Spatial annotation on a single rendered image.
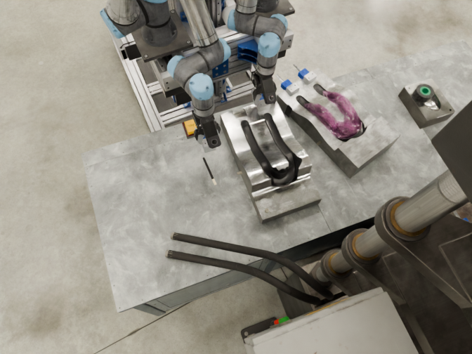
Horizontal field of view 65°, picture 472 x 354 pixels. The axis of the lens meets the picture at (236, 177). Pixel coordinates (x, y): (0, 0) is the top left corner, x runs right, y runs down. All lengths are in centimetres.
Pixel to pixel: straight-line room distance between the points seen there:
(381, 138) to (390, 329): 99
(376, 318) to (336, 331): 9
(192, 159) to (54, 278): 124
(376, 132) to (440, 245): 91
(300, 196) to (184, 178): 50
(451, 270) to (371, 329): 19
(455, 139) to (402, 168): 124
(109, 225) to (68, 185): 110
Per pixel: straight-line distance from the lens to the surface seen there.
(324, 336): 81
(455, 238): 87
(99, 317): 237
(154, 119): 244
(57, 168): 273
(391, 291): 106
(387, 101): 194
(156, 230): 153
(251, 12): 147
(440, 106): 194
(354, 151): 160
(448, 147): 56
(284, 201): 150
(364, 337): 83
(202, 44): 130
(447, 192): 66
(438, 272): 83
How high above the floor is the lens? 225
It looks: 66 degrees down
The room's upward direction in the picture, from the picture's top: 3 degrees clockwise
